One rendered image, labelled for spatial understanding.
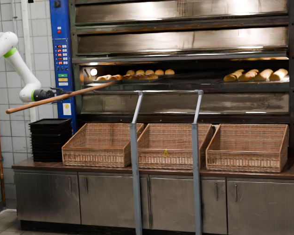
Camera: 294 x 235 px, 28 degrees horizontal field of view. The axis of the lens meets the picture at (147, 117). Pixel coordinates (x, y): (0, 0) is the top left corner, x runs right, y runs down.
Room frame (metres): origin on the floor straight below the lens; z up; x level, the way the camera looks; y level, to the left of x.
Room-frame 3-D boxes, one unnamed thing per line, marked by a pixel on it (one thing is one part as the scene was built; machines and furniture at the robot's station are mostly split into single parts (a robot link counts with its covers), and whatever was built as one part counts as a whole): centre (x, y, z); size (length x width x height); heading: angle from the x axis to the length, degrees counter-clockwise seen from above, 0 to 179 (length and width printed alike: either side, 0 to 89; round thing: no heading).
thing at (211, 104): (4.86, -0.28, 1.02); 1.79 x 0.11 x 0.19; 70
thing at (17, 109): (4.35, 0.55, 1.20); 1.71 x 0.03 x 0.03; 159
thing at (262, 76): (5.08, -0.97, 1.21); 0.61 x 0.48 x 0.06; 160
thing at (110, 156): (4.80, 0.37, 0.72); 0.56 x 0.49 x 0.28; 69
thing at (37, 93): (4.38, 0.79, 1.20); 0.12 x 0.06 x 0.09; 160
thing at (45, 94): (4.35, 0.72, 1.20); 0.09 x 0.07 x 0.08; 70
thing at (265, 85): (4.88, -0.28, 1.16); 1.80 x 0.06 x 0.04; 70
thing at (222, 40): (4.86, -0.28, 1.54); 1.79 x 0.11 x 0.19; 70
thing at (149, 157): (4.60, -0.20, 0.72); 0.56 x 0.49 x 0.28; 71
